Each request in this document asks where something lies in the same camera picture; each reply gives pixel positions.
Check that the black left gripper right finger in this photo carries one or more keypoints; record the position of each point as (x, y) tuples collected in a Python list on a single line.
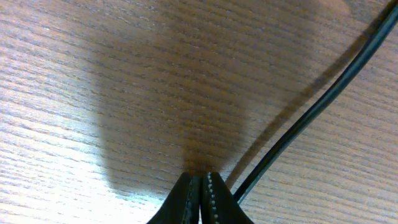
[(217, 204)]

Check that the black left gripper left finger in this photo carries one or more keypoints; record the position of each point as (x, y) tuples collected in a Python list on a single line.
[(182, 203)]

